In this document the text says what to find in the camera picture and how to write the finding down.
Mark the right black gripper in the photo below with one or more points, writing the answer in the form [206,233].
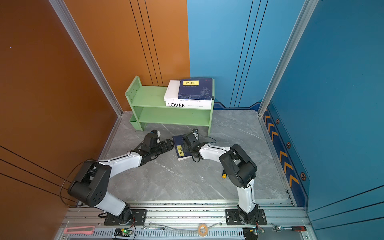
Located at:
[185,144]

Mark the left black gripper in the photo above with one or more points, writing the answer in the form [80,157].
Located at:
[165,148]

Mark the blue book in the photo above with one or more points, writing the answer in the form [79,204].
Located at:
[196,89]
[182,153]

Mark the white LOVER book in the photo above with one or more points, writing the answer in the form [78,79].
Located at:
[204,105]

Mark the white La Dame book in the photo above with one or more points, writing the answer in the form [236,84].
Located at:
[172,91]

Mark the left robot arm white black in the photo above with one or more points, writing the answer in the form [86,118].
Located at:
[90,185]

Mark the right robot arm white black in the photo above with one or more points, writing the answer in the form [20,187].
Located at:
[238,167]

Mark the green wooden shelf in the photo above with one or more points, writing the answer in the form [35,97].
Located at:
[149,107]

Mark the yellow black screwdriver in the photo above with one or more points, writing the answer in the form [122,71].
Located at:
[223,175]

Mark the tape roll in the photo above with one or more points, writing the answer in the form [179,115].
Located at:
[203,230]

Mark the left circuit board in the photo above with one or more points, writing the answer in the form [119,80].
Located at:
[123,234]

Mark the circuit board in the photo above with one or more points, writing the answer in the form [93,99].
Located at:
[123,234]
[252,233]

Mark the right circuit board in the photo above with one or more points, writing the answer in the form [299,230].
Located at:
[252,233]

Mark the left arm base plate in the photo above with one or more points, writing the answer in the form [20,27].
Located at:
[137,215]

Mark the silver wrench on rail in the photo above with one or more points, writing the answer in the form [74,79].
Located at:
[155,228]

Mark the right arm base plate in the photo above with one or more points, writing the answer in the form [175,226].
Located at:
[233,218]

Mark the pink tool on rail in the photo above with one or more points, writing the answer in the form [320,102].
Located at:
[85,230]

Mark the red handled ratchet wrench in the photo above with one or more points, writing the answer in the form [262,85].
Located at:
[278,228]

